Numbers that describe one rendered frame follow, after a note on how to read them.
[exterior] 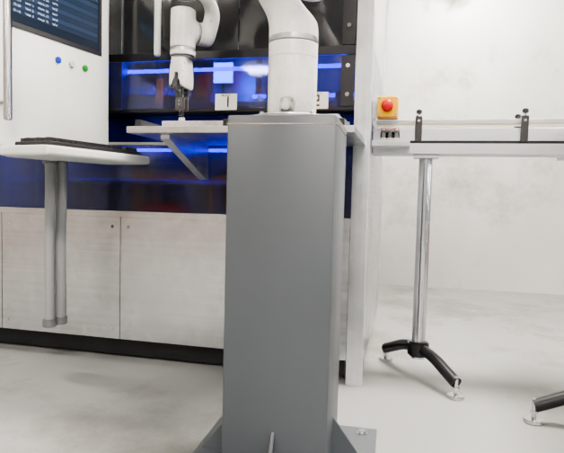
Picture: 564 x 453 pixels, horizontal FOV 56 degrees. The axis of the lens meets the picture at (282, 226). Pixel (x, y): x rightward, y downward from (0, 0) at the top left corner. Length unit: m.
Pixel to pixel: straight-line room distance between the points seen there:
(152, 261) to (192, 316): 0.27
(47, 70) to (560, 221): 3.58
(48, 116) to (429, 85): 3.05
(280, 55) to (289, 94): 0.10
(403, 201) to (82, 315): 2.69
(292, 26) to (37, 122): 0.95
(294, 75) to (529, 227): 3.28
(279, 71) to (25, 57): 0.91
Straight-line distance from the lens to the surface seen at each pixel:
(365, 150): 1.92
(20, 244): 2.48
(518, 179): 4.34
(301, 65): 1.30
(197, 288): 2.09
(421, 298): 2.08
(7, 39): 1.81
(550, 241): 4.40
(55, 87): 1.98
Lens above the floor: 0.68
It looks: 3 degrees down
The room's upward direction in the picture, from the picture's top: 1 degrees clockwise
